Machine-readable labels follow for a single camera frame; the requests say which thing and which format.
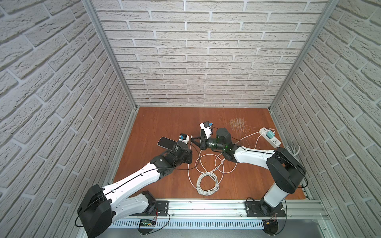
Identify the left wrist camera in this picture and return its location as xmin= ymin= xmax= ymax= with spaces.
xmin=179 ymin=133 xmax=190 ymax=143

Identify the teal charger plug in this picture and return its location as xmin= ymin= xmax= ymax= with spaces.
xmin=266 ymin=131 xmax=275 ymax=139

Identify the white power strip cord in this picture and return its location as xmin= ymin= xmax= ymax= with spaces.
xmin=279 ymin=144 xmax=301 ymax=158

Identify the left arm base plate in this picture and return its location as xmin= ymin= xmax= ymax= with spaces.
xmin=131 ymin=190 xmax=170 ymax=217

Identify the small green circuit board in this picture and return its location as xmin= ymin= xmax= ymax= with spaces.
xmin=139 ymin=219 xmax=156 ymax=228

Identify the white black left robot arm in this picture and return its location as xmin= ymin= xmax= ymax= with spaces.
xmin=76 ymin=141 xmax=192 ymax=238

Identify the phone in green case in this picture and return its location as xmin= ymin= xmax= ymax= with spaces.
xmin=157 ymin=137 xmax=177 ymax=150

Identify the aluminium frame rail left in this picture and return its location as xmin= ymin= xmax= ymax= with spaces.
xmin=82 ymin=0 xmax=138 ymax=111

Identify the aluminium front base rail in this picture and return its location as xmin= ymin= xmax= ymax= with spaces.
xmin=75 ymin=184 xmax=340 ymax=238

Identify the aluminium frame rail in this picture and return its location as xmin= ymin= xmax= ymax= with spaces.
xmin=82 ymin=0 xmax=138 ymax=111
xmin=268 ymin=0 xmax=339 ymax=113

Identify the aluminium frame rail right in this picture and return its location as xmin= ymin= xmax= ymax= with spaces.
xmin=268 ymin=0 xmax=339 ymax=113

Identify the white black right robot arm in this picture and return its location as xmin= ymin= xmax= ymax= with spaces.
xmin=191 ymin=128 xmax=306 ymax=216

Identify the white lightning charging cable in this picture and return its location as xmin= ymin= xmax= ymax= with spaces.
xmin=187 ymin=129 xmax=276 ymax=196

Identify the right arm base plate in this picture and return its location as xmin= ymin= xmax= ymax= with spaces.
xmin=244 ymin=197 xmax=286 ymax=218

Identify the white USB-C charging cable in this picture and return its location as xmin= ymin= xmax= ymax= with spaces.
xmin=190 ymin=130 xmax=277 ymax=196

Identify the white power strip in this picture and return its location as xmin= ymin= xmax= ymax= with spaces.
xmin=260 ymin=128 xmax=281 ymax=148

